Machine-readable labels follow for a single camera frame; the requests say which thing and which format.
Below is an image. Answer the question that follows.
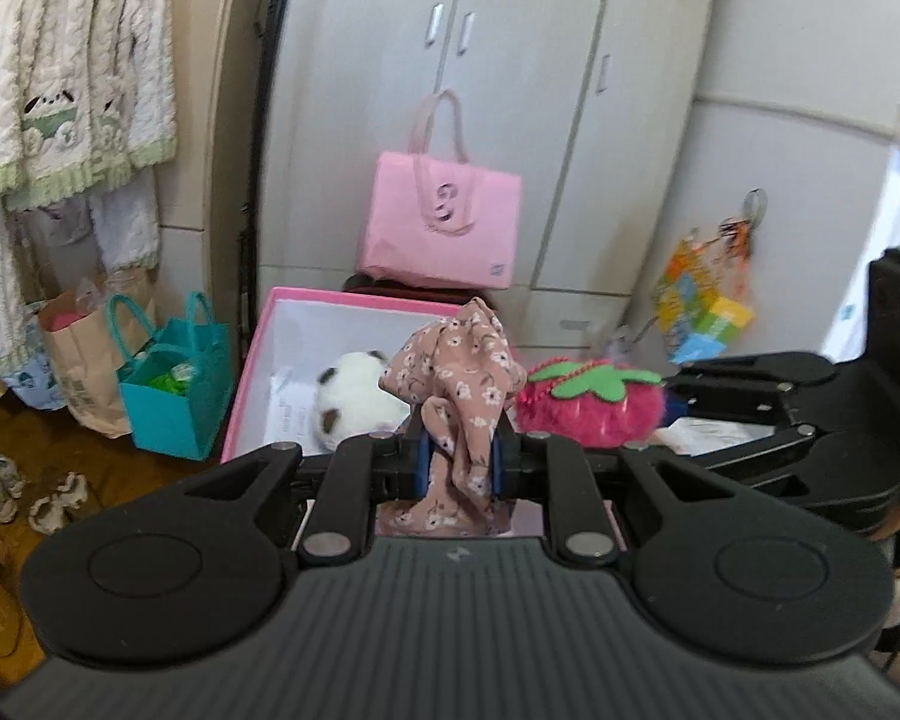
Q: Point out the white plush sheep toy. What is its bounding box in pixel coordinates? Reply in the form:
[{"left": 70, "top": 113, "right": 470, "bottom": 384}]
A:
[{"left": 313, "top": 351, "right": 409, "bottom": 450}]

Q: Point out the magenta strawberry plush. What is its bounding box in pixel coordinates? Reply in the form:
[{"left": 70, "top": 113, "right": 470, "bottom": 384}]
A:
[{"left": 515, "top": 358, "right": 667, "bottom": 449}]

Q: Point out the pink floral fabric pouch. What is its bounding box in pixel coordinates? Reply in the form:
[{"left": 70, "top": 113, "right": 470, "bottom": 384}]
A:
[{"left": 377, "top": 298, "right": 526, "bottom": 538}]

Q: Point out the white tissue pack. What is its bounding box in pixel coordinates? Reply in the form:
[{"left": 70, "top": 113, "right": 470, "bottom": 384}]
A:
[{"left": 652, "top": 416, "right": 774, "bottom": 457}]

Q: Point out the colourful gift bag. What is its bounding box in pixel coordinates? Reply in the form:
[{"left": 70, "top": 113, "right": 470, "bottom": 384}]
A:
[{"left": 652, "top": 188, "right": 767, "bottom": 366}]

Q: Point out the pink storage box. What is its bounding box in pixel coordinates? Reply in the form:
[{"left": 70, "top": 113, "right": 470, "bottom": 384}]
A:
[{"left": 218, "top": 284, "right": 467, "bottom": 542}]

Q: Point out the black suitcase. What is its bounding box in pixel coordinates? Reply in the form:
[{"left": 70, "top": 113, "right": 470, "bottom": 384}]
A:
[{"left": 343, "top": 273, "right": 496, "bottom": 309}]

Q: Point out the teal paper bag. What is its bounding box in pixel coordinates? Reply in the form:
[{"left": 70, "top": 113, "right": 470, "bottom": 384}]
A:
[{"left": 105, "top": 291, "right": 233, "bottom": 461}]

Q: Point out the pink paper tote bag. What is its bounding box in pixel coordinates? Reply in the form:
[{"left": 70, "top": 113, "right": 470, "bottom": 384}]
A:
[{"left": 359, "top": 89, "right": 523, "bottom": 289}]

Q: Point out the brown paper bag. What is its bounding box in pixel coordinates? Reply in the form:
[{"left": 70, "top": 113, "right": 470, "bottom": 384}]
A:
[{"left": 37, "top": 268, "right": 155, "bottom": 439}]

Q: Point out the grey wardrobe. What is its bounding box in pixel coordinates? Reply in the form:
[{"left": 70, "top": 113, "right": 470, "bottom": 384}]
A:
[{"left": 248, "top": 0, "right": 900, "bottom": 358}]

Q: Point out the cream knitted cardigan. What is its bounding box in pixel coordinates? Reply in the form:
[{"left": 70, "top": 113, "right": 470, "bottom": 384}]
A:
[{"left": 0, "top": 0, "right": 178, "bottom": 210}]

